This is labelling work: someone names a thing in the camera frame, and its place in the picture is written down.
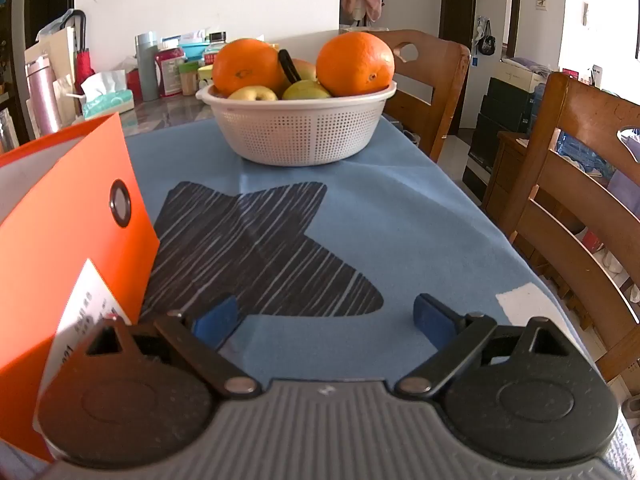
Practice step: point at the large orange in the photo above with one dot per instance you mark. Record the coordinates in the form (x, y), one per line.
(355, 62)
(245, 67)

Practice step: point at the black cabinet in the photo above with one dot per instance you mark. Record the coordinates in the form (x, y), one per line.
(495, 125)

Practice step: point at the orange cardboard box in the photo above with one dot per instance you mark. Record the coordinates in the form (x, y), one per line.
(60, 200)

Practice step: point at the white wall switch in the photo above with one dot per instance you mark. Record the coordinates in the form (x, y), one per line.
(541, 3)

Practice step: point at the white storage box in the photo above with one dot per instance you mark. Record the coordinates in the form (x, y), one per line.
(520, 77)

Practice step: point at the pink thermos bottle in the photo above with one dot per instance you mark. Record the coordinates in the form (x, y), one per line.
(42, 100)

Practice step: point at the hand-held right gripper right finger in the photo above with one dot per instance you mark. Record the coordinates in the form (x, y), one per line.
(431, 319)

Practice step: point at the teal tissue box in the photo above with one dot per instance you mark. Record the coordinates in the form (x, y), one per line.
(107, 102)

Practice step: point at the yellow apple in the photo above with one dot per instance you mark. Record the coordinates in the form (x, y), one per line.
(252, 94)

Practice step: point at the white perforated plastic basket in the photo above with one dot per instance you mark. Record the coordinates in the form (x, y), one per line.
(295, 135)

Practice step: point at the black hanging bag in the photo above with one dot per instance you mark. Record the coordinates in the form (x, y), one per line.
(486, 45)

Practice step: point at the blue printed tablecloth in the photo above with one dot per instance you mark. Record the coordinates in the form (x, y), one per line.
(400, 220)

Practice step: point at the red lidded jar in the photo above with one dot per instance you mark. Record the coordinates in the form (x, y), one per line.
(169, 75)

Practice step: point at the dark wooden display shelf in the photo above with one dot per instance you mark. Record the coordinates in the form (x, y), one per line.
(10, 60)

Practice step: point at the black curved object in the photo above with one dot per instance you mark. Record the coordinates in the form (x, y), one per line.
(289, 65)

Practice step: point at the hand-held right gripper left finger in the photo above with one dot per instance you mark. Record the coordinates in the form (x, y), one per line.
(216, 324)

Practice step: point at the reddish apple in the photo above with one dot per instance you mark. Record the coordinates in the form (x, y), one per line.
(307, 70)

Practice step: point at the wooden chair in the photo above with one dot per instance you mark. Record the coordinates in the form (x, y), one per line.
(435, 90)
(575, 125)

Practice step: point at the green pear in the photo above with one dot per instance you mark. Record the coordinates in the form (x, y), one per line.
(305, 91)

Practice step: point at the yellow-green panda mug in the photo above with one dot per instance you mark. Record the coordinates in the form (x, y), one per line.
(205, 76)

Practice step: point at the grey thermos bottle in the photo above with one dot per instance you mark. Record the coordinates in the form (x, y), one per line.
(147, 70)

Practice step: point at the teal plastic container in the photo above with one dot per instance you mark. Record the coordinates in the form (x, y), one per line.
(195, 50)

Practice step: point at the small green lidded jar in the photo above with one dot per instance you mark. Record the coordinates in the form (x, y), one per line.
(189, 80)

